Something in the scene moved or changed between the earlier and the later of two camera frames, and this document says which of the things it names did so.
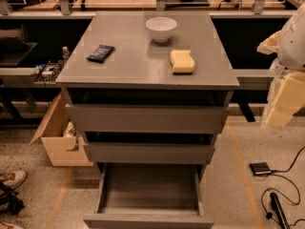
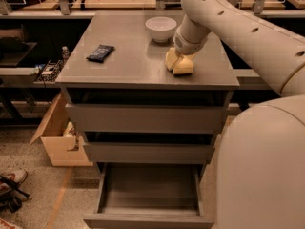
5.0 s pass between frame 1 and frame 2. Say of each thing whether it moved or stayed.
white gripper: moved
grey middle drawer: stayed
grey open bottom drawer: stayed
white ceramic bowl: stayed
